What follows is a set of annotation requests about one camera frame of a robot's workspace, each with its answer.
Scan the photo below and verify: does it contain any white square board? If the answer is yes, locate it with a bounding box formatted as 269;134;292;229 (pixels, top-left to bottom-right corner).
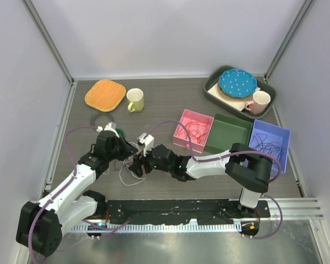
208;83;252;111

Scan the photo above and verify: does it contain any orange square plate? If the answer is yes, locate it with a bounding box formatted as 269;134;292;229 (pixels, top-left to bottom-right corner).
84;79;126;112

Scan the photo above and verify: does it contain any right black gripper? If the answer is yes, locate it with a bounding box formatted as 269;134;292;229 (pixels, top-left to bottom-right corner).
129;143;173;178

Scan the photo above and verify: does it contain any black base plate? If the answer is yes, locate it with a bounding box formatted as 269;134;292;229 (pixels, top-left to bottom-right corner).
103;199;271;226

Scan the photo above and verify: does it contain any left aluminium frame post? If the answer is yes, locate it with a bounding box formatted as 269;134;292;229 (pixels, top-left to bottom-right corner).
21;0;74;84

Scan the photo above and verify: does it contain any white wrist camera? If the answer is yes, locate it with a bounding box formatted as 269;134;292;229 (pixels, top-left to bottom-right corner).
137;133;155;156
96;122;120;138

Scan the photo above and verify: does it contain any grey wire coil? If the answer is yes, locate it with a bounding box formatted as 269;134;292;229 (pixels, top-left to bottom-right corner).
90;112;115;129

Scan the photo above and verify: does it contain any blue drawer box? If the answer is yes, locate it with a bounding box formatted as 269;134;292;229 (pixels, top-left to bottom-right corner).
249;119;291;174

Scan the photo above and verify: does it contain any yellow-green mug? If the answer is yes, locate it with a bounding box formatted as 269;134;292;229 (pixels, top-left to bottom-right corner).
126;88;145;113

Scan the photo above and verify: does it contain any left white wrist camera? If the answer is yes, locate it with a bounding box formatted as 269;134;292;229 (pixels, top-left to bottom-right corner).
96;122;120;138

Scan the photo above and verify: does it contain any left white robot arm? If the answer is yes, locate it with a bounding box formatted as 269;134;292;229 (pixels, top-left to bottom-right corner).
16;129;138;257

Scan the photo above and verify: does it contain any orange cable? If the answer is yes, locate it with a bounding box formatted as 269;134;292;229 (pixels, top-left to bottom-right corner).
114;156;135;170
183;118;211;144

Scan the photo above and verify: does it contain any right aluminium frame post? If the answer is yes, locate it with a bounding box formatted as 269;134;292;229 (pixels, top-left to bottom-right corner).
264;0;315;81

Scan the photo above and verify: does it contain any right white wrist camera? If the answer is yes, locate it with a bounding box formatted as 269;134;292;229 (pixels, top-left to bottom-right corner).
137;133;155;156

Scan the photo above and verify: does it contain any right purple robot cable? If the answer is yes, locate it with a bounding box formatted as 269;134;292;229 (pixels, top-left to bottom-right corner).
144;120;283;240

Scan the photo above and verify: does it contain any white cable duct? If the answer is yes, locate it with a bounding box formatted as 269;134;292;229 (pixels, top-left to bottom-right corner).
70;222;241;234

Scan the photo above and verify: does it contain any green drawer box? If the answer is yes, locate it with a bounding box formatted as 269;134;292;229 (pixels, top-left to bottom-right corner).
204;113;252;154

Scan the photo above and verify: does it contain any blue dotted plate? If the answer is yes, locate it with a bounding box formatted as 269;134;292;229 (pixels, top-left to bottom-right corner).
218;69;257;98

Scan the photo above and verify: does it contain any pink mug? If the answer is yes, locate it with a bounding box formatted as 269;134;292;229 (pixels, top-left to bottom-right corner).
245;91;271;115

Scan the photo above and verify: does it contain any dark green tray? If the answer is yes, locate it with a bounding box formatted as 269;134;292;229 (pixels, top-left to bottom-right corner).
203;65;277;121

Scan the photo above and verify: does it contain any pink drawer box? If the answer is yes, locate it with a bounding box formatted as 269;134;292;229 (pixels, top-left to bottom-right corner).
173;109;214;153

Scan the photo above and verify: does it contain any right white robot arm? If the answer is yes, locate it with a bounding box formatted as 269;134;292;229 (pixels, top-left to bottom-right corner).
129;143;273;217

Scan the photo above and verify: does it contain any aluminium frame post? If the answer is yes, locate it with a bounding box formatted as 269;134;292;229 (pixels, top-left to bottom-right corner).
21;0;74;84
264;0;315;81

